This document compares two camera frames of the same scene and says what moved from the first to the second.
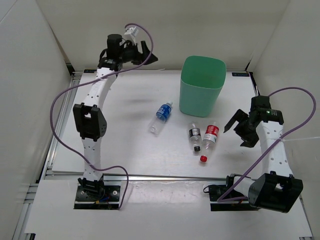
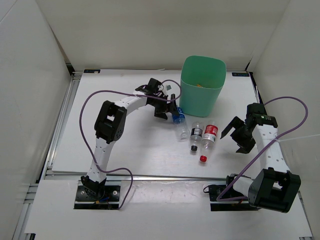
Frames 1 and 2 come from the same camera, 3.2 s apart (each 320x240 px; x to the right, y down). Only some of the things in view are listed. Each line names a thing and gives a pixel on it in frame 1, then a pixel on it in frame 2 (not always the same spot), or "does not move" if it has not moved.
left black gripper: (140, 58) to (166, 108)
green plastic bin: (202, 80) does not move
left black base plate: (110, 200) does not move
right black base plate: (216, 191) does not move
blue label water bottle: (162, 114) to (183, 130)
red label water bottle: (209, 140) does not move
